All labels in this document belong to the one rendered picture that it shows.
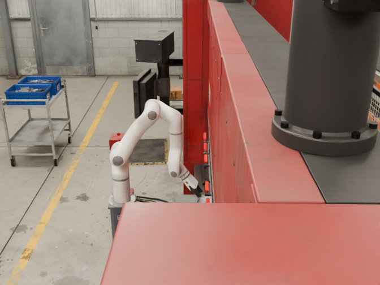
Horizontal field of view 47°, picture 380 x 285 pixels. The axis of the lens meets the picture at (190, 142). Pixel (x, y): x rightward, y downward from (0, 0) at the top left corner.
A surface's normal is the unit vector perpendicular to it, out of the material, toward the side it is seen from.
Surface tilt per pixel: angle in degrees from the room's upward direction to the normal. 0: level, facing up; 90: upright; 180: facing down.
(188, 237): 0
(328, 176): 0
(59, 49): 90
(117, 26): 90
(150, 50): 90
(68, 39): 90
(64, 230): 0
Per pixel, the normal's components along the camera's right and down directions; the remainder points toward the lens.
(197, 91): -0.01, 0.40
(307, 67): -0.76, 0.26
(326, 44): -0.45, 0.36
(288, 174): 0.00, -0.92
